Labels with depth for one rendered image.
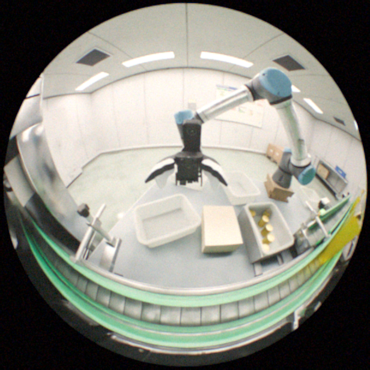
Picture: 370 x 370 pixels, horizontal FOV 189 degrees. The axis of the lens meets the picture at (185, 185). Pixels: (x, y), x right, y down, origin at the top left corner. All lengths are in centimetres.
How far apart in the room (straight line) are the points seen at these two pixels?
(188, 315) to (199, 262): 20
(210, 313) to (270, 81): 61
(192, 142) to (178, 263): 37
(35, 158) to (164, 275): 53
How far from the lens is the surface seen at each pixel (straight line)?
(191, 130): 26
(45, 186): 43
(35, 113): 45
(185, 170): 27
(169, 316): 27
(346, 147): 662
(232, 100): 54
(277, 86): 45
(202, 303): 17
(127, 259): 44
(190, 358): 37
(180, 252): 40
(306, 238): 49
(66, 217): 47
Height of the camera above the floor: 113
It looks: 37 degrees down
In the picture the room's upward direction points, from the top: straight up
